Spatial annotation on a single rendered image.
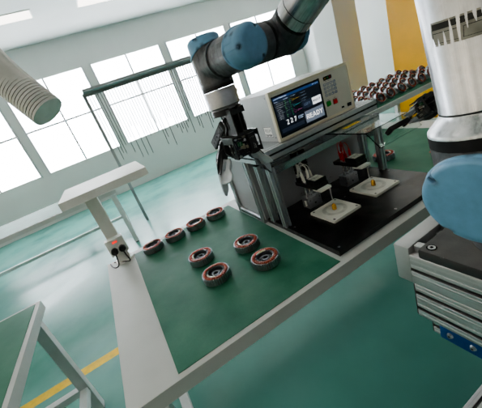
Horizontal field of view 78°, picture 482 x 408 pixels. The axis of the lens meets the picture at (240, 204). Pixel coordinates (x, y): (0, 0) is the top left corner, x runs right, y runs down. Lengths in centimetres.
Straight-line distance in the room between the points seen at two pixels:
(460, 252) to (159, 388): 77
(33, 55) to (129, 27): 195
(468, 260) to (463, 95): 29
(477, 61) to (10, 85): 167
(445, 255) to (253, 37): 50
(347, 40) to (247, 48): 478
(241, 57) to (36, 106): 123
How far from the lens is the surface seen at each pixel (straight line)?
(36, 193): 751
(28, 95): 170
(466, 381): 171
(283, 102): 129
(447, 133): 39
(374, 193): 141
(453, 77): 38
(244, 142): 71
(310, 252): 115
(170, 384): 94
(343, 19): 536
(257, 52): 60
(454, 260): 59
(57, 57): 750
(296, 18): 66
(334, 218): 127
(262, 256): 116
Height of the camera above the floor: 140
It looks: 21 degrees down
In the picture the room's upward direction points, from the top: 20 degrees counter-clockwise
